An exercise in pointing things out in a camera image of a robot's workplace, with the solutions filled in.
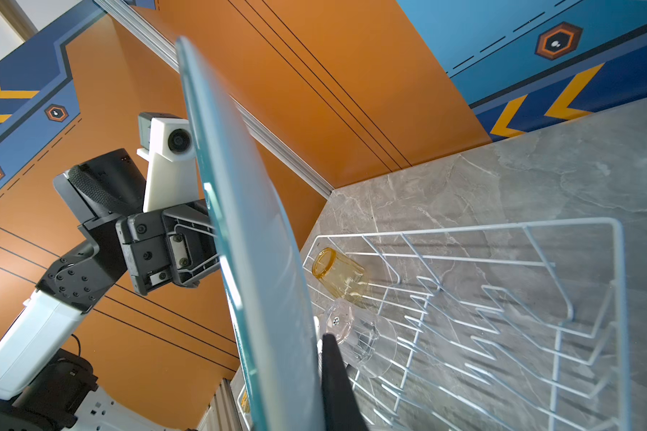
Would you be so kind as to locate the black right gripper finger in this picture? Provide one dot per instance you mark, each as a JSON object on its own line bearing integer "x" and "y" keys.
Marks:
{"x": 339, "y": 402}

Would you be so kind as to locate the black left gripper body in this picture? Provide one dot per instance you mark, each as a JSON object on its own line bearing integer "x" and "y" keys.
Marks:
{"x": 169, "y": 246}

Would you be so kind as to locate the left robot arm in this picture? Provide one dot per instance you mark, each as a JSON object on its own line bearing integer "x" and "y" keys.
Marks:
{"x": 45, "y": 387}

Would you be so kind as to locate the clear glass cup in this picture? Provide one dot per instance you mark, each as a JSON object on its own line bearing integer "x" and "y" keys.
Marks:
{"x": 358, "y": 336}

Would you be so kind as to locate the yellow glass cup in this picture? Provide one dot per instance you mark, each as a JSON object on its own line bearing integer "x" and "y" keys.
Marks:
{"x": 340, "y": 275}

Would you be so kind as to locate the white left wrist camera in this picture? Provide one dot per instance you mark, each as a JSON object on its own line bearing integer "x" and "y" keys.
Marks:
{"x": 168, "y": 147}

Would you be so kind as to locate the white wire dish rack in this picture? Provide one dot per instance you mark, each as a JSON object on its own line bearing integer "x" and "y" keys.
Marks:
{"x": 511, "y": 326}

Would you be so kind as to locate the aluminium corner post left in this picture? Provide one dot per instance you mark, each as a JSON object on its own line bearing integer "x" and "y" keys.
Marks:
{"x": 199, "y": 82}

